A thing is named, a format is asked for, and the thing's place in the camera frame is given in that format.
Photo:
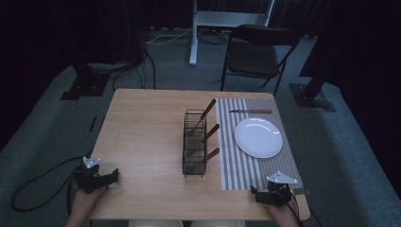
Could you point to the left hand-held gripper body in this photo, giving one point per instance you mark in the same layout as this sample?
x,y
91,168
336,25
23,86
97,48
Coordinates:
x,y
88,178

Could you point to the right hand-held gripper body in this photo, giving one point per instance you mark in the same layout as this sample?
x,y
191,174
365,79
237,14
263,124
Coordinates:
x,y
279,190

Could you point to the person's left hand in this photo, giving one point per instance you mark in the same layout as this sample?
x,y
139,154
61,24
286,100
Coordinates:
x,y
85,200

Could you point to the person's right hand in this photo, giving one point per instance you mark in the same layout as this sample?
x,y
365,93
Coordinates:
x,y
285,214

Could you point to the grey striped placemat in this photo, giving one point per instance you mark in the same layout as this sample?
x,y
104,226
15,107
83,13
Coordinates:
x,y
233,173

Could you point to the white round plate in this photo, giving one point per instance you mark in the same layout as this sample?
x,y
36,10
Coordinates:
x,y
258,137

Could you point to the small black floor object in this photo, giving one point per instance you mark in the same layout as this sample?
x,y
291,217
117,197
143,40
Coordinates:
x,y
92,123

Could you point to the black folding chair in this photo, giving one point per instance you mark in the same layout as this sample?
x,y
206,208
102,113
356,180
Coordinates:
x,y
252,56

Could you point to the black stand with base plate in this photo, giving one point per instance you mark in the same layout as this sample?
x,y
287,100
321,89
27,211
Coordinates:
x,y
310,94
85,83

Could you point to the white desk frame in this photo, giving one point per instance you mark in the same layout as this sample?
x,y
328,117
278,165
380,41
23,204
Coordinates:
x,y
220,19

